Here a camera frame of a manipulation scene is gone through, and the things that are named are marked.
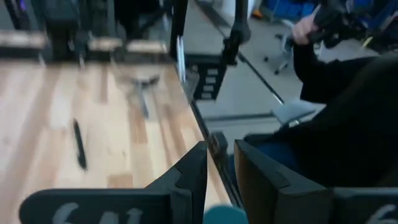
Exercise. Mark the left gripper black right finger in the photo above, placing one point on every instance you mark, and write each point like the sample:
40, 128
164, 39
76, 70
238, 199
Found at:
273, 199

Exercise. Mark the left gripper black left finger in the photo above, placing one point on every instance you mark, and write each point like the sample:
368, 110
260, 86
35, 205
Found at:
180, 202

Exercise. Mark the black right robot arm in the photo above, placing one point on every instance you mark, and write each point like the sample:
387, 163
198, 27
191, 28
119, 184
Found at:
60, 31

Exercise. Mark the person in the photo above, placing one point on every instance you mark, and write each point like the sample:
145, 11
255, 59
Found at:
357, 130

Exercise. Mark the clear plastic bin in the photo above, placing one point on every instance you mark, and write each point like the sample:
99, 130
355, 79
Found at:
143, 81

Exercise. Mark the person's hand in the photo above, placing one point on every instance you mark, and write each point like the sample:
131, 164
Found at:
303, 29

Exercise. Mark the blue storage crates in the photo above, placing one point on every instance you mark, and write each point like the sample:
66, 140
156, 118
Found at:
289, 7

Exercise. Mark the black aluminium table frame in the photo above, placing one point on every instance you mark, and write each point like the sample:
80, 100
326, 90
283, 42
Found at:
202, 124

